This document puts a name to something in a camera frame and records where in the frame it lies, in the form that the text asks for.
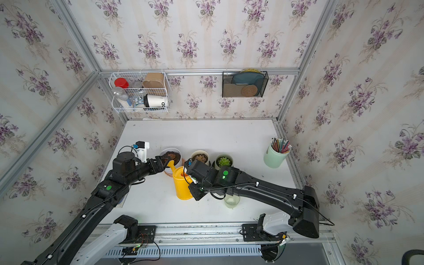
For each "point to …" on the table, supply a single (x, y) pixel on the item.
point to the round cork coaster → (249, 90)
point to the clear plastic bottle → (121, 96)
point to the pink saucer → (168, 174)
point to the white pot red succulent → (174, 152)
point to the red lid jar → (121, 82)
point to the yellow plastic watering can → (181, 182)
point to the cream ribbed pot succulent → (200, 155)
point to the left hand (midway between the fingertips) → (168, 161)
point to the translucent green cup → (231, 201)
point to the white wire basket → (139, 91)
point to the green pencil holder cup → (276, 152)
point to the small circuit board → (129, 250)
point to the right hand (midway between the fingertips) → (193, 190)
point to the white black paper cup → (154, 100)
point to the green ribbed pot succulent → (223, 160)
